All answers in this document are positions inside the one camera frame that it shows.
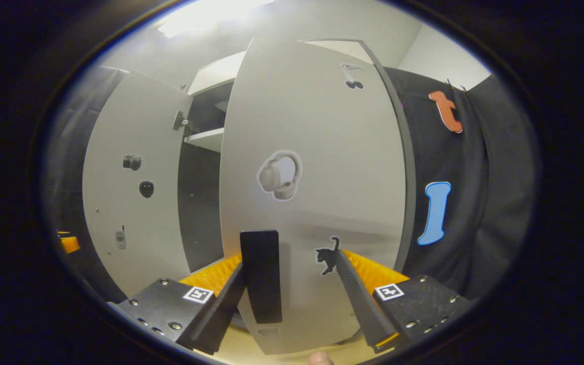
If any white door with headphone sticker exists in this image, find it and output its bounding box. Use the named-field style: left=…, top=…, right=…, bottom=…
left=220, top=36, right=417, bottom=355

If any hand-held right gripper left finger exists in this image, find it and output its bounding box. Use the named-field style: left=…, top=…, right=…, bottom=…
left=107, top=253, right=247, bottom=355

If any white door with camera sticker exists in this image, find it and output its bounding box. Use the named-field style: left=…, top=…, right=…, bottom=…
left=82, top=70, right=194, bottom=297

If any black door handle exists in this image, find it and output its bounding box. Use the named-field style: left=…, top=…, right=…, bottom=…
left=240, top=230, right=283, bottom=324

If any black backdrop cloth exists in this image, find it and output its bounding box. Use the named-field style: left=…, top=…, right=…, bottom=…
left=383, top=66, right=538, bottom=300

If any grey and white cabinet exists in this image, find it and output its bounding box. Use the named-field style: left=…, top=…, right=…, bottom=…
left=177, top=40, right=417, bottom=274

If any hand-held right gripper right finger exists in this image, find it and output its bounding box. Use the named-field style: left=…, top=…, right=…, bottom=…
left=334, top=248, right=470, bottom=354

